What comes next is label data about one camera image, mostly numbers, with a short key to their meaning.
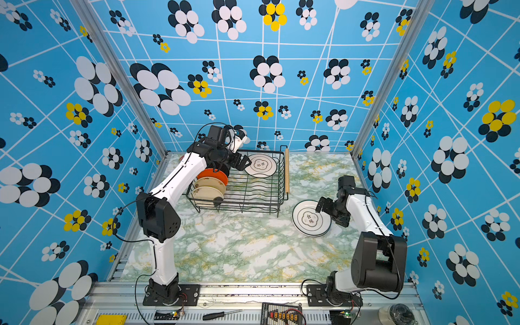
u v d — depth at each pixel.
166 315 0.72
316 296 0.73
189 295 0.74
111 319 0.69
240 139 0.78
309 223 0.90
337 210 0.72
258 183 1.05
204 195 0.93
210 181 0.92
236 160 0.79
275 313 0.68
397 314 0.61
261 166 1.04
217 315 0.70
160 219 0.51
